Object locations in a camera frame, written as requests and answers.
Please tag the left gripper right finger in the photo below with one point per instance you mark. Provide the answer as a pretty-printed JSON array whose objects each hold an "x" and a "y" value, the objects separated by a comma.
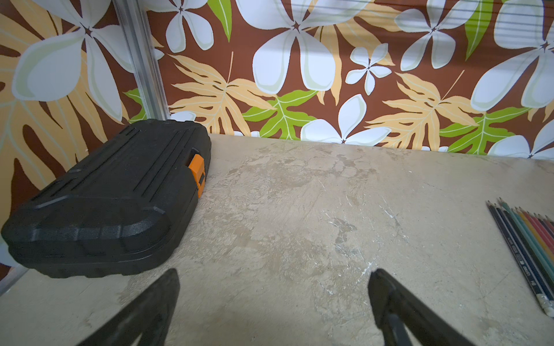
[{"x": 397, "y": 311}]

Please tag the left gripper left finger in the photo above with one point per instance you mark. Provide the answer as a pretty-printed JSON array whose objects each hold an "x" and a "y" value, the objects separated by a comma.
[{"x": 146, "y": 320}]

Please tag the black grey pencil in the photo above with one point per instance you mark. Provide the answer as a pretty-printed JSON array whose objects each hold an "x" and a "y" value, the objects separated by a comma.
[{"x": 533, "y": 245}]

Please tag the yellow pencil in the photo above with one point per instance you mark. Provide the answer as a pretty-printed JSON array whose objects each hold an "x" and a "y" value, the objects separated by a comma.
[{"x": 542, "y": 244}]

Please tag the grey pencil pink cap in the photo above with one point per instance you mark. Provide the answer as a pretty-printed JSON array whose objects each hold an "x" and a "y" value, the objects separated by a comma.
[{"x": 548, "y": 288}]

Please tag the black plastic tool case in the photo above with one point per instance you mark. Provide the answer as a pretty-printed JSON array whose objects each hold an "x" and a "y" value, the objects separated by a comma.
[{"x": 122, "y": 210}]

